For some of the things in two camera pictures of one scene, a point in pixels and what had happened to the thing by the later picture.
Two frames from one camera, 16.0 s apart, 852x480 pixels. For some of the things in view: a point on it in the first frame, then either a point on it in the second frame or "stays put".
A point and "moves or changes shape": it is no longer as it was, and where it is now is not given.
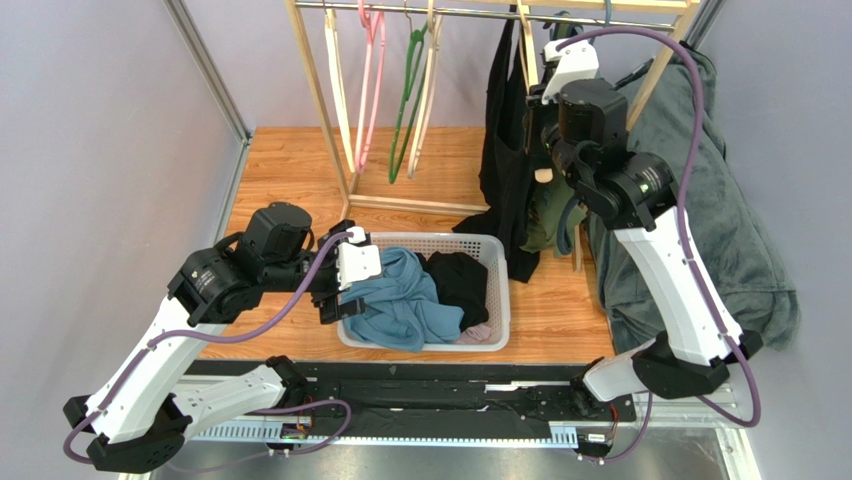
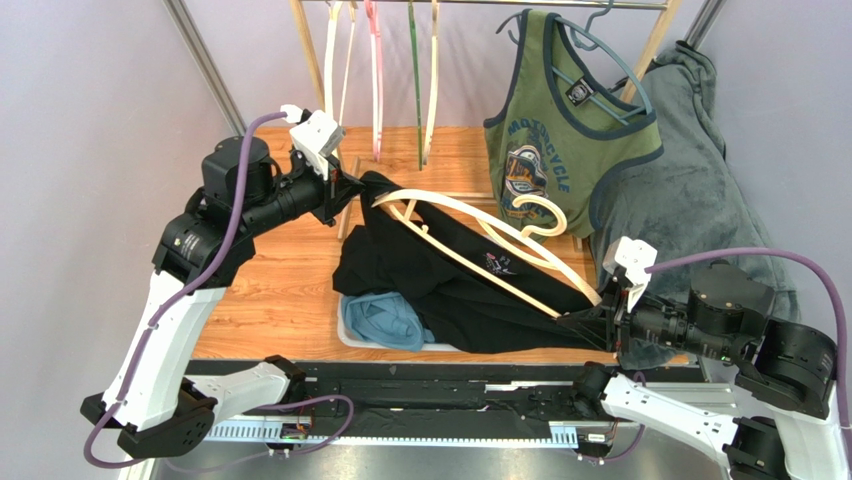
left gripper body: x=326 y=283 → x=325 y=209
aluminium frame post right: x=703 y=21 stays put
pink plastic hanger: x=367 y=23 moves or changes shape
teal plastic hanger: x=563 y=22 → x=586 y=41
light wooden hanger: x=531 y=58 → x=534 y=216
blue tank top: x=403 y=309 stays put
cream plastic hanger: x=332 y=26 moves or changes shape
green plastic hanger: x=415 y=35 → x=420 y=134
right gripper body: x=534 y=126 → x=617 y=322
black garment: x=506 y=172 → x=478 y=291
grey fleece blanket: x=758 y=287 stays put
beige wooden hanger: x=428 y=96 moves or changes shape
